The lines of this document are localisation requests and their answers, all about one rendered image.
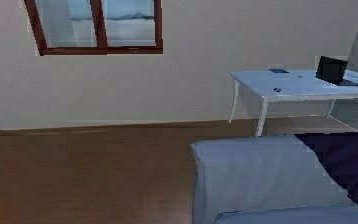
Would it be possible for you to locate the brown framed window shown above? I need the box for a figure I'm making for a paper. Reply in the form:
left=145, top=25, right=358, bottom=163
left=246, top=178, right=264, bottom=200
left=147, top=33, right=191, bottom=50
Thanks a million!
left=22, top=0, right=164, bottom=57

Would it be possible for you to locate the white table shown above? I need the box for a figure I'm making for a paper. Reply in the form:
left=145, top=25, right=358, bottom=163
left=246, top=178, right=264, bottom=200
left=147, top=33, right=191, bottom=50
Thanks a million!
left=228, top=68, right=358, bottom=138

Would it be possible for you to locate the black laptop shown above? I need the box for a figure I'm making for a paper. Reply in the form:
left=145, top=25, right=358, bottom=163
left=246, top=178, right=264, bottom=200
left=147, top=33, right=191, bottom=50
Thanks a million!
left=314, top=55, right=358, bottom=87

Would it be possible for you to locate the dark purple blanket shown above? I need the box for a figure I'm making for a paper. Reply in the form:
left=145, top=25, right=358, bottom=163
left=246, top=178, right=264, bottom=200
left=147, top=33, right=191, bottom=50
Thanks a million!
left=294, top=131, right=358, bottom=214

